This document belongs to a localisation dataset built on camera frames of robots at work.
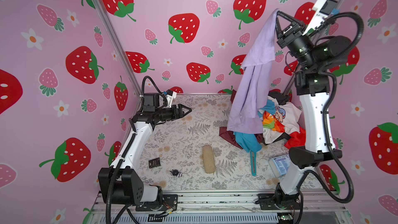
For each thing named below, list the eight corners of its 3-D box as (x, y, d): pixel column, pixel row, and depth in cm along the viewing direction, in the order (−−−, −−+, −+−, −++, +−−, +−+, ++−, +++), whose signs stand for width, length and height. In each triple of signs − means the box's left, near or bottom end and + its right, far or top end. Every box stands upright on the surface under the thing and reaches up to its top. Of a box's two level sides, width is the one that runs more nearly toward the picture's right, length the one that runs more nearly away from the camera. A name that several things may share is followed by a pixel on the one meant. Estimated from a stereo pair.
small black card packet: (150, 168, 87) (148, 167, 85) (149, 162, 89) (148, 160, 87) (160, 165, 88) (159, 164, 86) (160, 159, 90) (159, 157, 89)
